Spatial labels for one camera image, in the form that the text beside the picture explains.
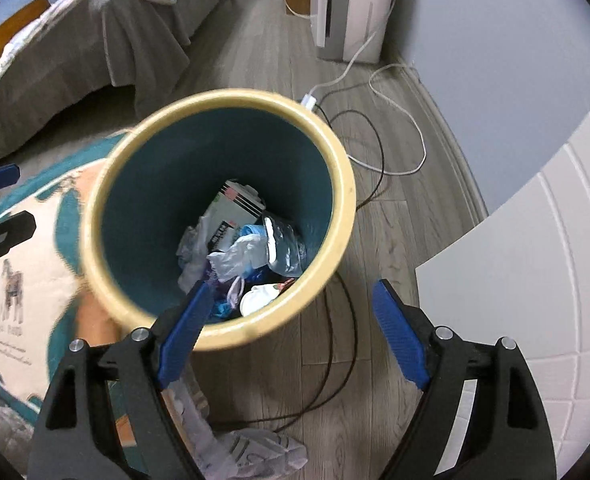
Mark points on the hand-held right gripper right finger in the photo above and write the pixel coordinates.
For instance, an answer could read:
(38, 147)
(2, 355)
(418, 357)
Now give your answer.
(400, 335)

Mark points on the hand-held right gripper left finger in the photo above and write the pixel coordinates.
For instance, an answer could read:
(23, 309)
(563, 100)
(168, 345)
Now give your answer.
(185, 330)

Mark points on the white green striped box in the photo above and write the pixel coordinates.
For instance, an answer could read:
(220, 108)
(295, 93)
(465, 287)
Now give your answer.
(230, 210)

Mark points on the blue snack bag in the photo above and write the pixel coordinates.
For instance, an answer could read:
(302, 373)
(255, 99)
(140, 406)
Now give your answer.
(285, 247)

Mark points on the teal bin with yellow rim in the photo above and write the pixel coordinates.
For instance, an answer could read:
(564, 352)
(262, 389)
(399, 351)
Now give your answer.
(150, 185)

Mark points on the teal orange patterned mat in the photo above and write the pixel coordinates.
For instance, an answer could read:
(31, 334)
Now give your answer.
(30, 240)

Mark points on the white panelled cabinet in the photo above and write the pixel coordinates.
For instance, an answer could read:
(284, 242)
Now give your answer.
(525, 285)

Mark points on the grey white crumpled cloth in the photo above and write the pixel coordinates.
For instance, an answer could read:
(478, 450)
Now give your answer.
(255, 452)

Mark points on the wooden headboard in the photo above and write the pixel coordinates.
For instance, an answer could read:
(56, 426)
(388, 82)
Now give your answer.
(5, 35)

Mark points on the bed with grey cover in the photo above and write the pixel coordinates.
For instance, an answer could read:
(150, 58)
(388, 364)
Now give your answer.
(75, 45)

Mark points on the white power strip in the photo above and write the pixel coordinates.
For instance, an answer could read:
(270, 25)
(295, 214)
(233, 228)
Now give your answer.
(311, 101)

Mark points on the white air purifier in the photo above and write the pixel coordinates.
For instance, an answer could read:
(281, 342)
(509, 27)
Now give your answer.
(355, 5)

